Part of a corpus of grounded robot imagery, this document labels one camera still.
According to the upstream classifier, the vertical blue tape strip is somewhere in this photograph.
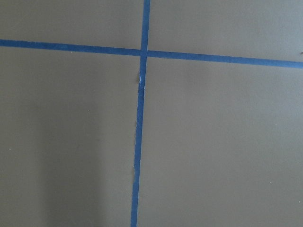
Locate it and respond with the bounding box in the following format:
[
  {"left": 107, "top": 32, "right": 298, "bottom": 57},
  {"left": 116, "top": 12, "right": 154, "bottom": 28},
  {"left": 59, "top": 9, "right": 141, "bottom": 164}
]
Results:
[{"left": 130, "top": 0, "right": 151, "bottom": 227}]

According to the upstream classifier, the horizontal blue tape strip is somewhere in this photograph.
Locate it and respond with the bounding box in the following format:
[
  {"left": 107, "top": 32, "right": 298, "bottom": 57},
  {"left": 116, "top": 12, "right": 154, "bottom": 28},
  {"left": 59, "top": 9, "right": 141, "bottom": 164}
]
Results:
[{"left": 0, "top": 39, "right": 303, "bottom": 69}]

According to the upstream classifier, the brown paper table cover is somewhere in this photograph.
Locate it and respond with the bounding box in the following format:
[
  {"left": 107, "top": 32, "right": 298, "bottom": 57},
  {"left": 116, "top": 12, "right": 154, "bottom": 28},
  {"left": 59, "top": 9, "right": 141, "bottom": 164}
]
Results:
[{"left": 0, "top": 0, "right": 303, "bottom": 227}]

